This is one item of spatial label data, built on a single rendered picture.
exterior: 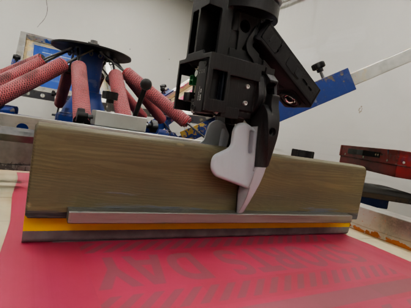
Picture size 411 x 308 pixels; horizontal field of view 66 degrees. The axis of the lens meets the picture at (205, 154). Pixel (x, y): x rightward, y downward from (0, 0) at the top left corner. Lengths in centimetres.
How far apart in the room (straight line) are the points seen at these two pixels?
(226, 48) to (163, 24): 480
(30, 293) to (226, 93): 21
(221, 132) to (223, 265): 15
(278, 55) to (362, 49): 253
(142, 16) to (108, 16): 49
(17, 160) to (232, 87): 30
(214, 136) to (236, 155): 6
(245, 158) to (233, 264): 10
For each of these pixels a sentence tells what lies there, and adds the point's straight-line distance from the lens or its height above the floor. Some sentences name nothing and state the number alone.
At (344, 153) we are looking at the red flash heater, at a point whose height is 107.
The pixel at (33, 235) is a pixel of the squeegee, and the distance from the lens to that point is 30.
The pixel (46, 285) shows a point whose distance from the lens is 24.
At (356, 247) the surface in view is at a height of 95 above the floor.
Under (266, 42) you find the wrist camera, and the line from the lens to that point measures 34.
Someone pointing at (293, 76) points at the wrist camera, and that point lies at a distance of 37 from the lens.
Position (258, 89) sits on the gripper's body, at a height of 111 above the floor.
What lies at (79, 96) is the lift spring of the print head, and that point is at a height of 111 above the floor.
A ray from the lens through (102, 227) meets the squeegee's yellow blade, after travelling 31.
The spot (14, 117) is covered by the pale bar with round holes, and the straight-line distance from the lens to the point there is 72.
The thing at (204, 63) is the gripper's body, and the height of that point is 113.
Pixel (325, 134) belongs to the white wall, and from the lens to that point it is 289.
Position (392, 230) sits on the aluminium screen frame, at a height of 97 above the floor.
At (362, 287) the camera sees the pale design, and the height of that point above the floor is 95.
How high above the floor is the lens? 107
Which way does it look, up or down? 4 degrees down
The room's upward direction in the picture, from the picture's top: 9 degrees clockwise
